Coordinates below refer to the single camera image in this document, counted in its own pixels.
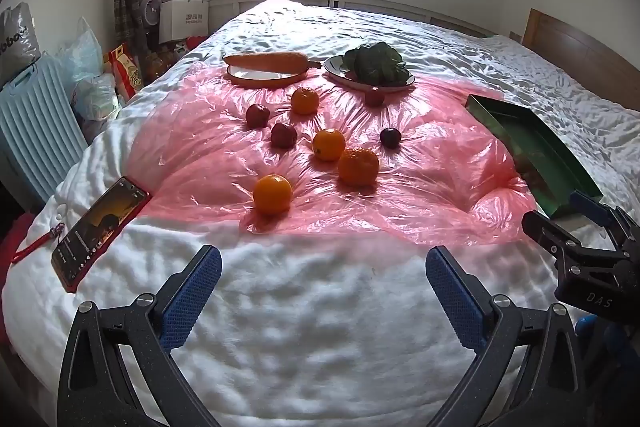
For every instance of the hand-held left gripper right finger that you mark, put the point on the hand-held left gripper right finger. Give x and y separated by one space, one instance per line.
455 297

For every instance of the brown wooden board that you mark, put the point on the brown wooden board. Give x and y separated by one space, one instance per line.
575 42

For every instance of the grey printed shopping bag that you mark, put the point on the grey printed shopping bag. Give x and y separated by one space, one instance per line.
17 42

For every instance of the light blue ribbed radiator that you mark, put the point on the light blue ribbed radiator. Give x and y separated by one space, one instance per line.
35 122

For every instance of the smartphone with red case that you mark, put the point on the smartphone with red case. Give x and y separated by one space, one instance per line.
95 232

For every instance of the large carrot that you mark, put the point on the large carrot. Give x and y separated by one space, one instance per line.
265 62

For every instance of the white plastic bag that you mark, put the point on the white plastic bag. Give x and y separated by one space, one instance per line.
95 102

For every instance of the green tray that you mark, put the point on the green tray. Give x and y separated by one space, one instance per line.
540 147

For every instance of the light blue plastic bag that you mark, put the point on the light blue plastic bag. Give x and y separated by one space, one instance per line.
80 52

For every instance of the yellow red rice bag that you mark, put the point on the yellow red rice bag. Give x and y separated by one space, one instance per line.
125 72

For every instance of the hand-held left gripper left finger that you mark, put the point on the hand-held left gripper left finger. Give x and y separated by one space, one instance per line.
192 297

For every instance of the white paper bag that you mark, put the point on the white paper bag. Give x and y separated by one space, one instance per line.
182 19

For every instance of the orange rimmed plate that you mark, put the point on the orange rimmed plate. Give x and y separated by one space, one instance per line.
260 79

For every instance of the red patterned bag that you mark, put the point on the red patterned bag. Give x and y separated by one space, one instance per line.
196 43

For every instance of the cooking oil bottles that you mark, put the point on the cooking oil bottles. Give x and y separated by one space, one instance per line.
157 64

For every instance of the green leafy vegetable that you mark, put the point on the green leafy vegetable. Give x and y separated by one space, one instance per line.
375 62

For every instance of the pink plastic sheet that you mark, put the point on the pink plastic sheet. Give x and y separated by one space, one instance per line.
200 147

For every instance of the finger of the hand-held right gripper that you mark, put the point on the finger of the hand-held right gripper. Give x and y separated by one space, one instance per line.
545 232
585 203

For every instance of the red apple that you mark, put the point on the red apple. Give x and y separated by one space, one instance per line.
257 115

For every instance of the white plate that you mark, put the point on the white plate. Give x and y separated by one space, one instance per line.
334 67

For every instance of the orange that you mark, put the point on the orange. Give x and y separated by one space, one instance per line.
358 166
328 144
304 100
272 194

